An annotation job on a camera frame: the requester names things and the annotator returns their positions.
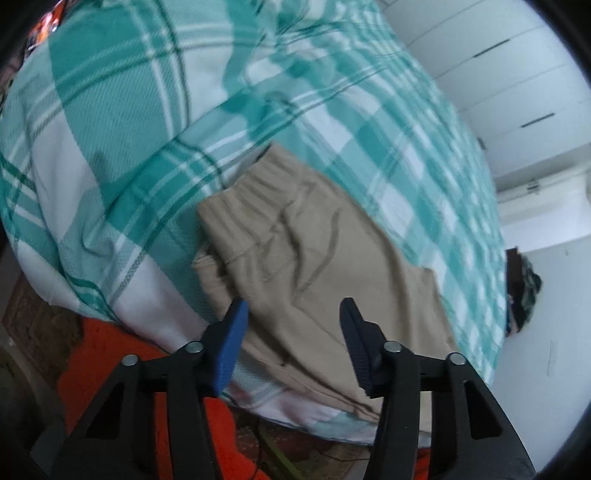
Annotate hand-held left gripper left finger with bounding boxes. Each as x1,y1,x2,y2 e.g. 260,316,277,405
30,296,250,480

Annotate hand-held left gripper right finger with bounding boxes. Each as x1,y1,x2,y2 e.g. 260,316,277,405
339,298,536,480

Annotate beige pants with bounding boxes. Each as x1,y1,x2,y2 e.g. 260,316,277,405
191,142,462,423

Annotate orange fleece robe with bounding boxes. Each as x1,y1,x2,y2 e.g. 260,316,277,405
55,316,432,480

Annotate dark wooden cabinet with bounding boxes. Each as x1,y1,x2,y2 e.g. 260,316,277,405
504,248,525,296

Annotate pile of clothes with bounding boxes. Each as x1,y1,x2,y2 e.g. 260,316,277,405
505,256,543,337

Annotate white door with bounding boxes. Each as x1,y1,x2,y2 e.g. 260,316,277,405
494,168,591,232

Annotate teal plaid duvet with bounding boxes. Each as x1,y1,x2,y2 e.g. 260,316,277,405
0,0,509,446

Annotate white wardrobe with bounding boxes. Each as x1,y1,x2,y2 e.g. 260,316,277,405
374,0,591,181

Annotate black cable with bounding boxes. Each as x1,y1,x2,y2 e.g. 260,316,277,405
252,425,287,480

